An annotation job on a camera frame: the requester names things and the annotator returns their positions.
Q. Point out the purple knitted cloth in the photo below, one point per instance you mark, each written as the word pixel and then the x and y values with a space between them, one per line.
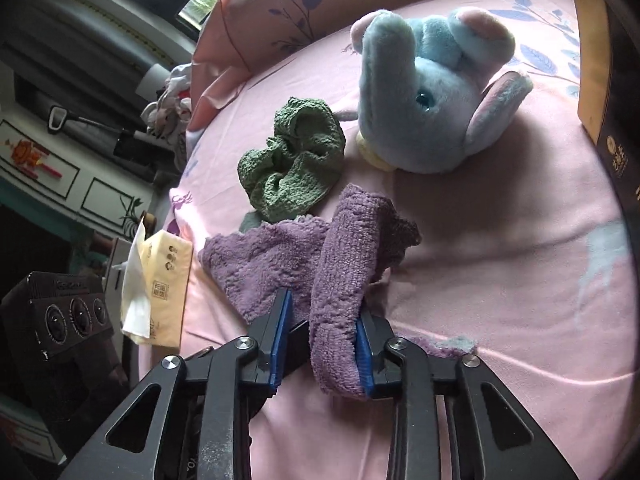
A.
pixel 328 265

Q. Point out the pile of clothes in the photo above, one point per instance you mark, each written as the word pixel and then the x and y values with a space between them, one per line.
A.
pixel 167 117

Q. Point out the black speaker box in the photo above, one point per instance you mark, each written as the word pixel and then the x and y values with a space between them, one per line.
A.
pixel 51 313

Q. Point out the red wall ornament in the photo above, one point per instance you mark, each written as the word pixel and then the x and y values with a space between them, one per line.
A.
pixel 29 157

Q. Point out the black gold tea box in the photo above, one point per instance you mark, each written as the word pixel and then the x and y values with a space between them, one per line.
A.
pixel 608 105

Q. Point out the pink floral bed sheet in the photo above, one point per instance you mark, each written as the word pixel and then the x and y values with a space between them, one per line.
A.
pixel 523 250

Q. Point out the yellow soft tissue pack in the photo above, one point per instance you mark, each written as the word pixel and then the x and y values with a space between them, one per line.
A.
pixel 154 288

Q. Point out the blue pink plush elephant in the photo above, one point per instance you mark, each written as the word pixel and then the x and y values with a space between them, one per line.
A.
pixel 432 91

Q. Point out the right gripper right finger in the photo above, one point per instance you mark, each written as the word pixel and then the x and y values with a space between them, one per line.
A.
pixel 489 432

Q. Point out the green knitted scrunchie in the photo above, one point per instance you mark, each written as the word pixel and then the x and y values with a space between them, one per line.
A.
pixel 300 163

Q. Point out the pink floral pillow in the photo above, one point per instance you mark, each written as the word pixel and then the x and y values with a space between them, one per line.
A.
pixel 241 38

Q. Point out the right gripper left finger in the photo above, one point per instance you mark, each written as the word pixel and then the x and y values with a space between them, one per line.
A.
pixel 189 417

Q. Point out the small potted plant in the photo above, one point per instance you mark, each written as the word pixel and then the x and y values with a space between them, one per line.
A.
pixel 133 216

